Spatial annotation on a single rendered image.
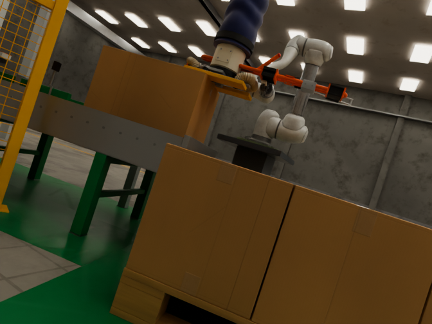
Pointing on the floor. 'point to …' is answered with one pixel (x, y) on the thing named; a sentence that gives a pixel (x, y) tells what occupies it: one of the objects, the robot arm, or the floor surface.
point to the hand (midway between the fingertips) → (265, 76)
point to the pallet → (157, 301)
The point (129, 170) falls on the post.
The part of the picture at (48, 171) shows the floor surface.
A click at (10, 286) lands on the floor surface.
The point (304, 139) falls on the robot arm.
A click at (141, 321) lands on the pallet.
